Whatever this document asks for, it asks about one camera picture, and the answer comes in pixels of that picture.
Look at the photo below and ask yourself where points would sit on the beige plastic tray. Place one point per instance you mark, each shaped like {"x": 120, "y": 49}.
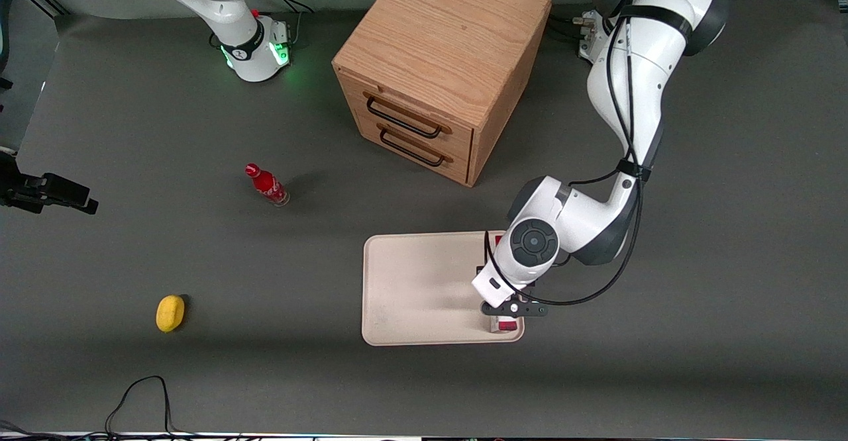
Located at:
{"x": 417, "y": 289}

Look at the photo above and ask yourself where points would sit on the black curved stand part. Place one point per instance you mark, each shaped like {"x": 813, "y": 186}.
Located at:
{"x": 8, "y": 4}

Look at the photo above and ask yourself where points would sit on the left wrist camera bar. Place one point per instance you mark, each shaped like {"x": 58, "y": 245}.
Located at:
{"x": 513, "y": 308}

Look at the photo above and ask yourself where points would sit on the dark grey table mat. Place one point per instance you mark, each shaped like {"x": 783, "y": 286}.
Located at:
{"x": 199, "y": 255}

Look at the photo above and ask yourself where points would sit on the red cookie box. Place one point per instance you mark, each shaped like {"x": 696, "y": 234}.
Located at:
{"x": 507, "y": 325}

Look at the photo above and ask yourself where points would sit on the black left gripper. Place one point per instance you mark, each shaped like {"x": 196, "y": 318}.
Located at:
{"x": 479, "y": 269}

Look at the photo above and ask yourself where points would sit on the grey base connector plate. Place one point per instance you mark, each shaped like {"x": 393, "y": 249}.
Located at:
{"x": 281, "y": 32}

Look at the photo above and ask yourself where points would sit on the yellow lemon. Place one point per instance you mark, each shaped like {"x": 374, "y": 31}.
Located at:
{"x": 170, "y": 314}

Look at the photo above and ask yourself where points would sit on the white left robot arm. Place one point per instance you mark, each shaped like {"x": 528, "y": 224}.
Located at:
{"x": 636, "y": 83}

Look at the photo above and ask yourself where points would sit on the red cola bottle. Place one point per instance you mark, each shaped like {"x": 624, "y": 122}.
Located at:
{"x": 265, "y": 183}

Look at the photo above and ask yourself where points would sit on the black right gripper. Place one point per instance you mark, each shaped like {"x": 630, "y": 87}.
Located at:
{"x": 9, "y": 175}

